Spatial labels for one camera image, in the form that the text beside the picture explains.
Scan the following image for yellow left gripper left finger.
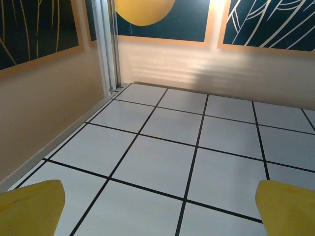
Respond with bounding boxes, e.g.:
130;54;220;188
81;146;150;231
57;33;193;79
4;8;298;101
0;179;66;236

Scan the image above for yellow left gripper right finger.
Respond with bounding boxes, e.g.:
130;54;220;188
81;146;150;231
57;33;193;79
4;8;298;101
254;179;315;236

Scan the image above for beige circle gold lines panel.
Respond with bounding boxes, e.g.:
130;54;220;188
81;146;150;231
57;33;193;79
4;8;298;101
0;0;84;78

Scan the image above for aluminium table side rail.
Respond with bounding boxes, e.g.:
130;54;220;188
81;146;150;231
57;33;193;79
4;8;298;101
0;93;119;194

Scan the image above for aluminium frame post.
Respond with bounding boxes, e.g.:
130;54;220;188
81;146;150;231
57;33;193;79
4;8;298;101
94;0;125;95

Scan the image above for yellow oval wall panel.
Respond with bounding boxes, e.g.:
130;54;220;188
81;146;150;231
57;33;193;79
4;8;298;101
115;0;210;48

